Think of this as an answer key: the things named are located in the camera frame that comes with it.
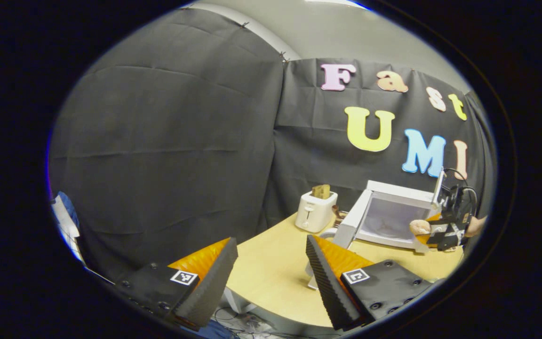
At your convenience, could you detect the pinkish speckled bread roll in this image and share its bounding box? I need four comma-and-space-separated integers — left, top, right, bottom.
409, 219, 432, 236

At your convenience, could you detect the white microwave oven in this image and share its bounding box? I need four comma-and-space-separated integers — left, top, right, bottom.
320, 169, 446, 255

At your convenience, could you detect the white toaster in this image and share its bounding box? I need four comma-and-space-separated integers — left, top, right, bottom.
295, 191, 338, 234

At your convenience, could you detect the white and blue object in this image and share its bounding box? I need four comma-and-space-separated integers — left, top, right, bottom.
51, 191, 86, 264

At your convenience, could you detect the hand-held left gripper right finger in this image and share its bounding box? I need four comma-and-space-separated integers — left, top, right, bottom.
305, 234, 434, 331

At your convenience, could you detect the white table leg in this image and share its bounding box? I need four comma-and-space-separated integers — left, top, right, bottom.
222, 286, 246, 315

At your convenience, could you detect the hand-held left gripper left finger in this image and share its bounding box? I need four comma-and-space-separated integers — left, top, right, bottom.
113, 237, 239, 330

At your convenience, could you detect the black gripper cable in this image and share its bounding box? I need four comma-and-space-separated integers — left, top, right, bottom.
443, 167, 479, 222

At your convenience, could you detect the blue cloth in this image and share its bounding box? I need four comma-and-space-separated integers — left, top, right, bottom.
191, 320, 235, 339

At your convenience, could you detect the black backdrop cloth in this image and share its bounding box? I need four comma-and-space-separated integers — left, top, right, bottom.
48, 7, 495, 283

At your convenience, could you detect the tangle of floor cables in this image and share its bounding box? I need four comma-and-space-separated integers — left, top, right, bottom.
212, 306, 309, 339

